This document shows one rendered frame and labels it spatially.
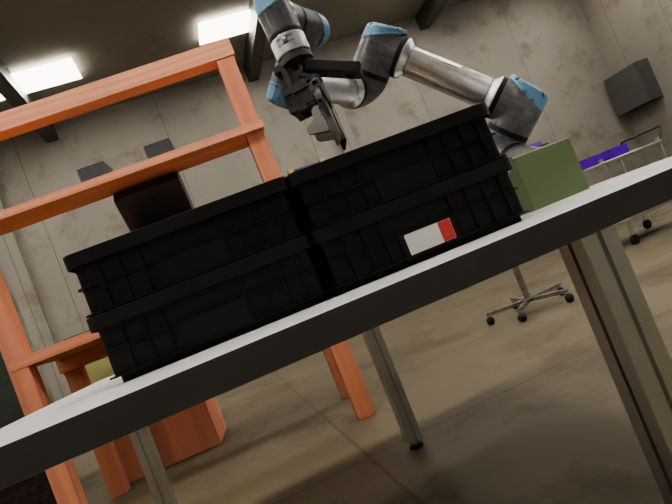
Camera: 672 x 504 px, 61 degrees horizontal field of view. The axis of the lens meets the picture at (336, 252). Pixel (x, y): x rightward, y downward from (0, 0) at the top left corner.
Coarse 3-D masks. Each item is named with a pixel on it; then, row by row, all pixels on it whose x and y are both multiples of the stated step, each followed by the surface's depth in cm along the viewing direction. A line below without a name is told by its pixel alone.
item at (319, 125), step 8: (312, 112) 113; (320, 112) 113; (312, 120) 113; (320, 120) 113; (328, 120) 111; (312, 128) 113; (320, 128) 112; (328, 128) 111; (336, 128) 112; (336, 136) 112
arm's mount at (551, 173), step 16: (560, 144) 143; (512, 160) 139; (528, 160) 140; (544, 160) 141; (560, 160) 142; (576, 160) 143; (512, 176) 142; (528, 176) 139; (544, 176) 140; (560, 176) 141; (576, 176) 142; (528, 192) 139; (544, 192) 140; (560, 192) 141; (576, 192) 142; (528, 208) 140
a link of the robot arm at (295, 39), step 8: (288, 32) 114; (296, 32) 115; (280, 40) 115; (288, 40) 114; (296, 40) 114; (304, 40) 115; (272, 48) 117; (280, 48) 115; (288, 48) 114; (296, 48) 114; (280, 56) 115
